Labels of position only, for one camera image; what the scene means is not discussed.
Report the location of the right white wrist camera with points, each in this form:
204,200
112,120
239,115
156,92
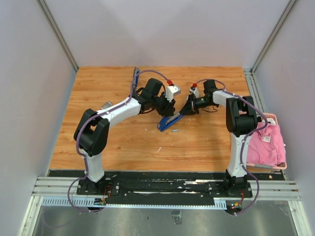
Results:
194,92

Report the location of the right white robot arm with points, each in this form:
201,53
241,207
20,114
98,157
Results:
241,121

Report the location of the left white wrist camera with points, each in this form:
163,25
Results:
171,91

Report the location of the grey cable duct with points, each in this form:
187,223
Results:
96,202

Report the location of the blue stapler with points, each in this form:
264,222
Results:
167,122
135,79

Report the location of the pink cloth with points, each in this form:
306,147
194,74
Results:
267,145

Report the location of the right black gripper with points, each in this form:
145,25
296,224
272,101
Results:
190,107

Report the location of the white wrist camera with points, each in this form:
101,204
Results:
194,92
171,91

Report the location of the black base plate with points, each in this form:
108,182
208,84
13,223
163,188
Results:
158,187

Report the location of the silver staple strip block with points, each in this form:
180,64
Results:
106,105

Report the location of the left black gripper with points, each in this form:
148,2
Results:
168,110

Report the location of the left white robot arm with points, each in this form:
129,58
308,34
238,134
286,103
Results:
92,132

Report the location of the pink plastic basket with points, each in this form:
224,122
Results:
270,147

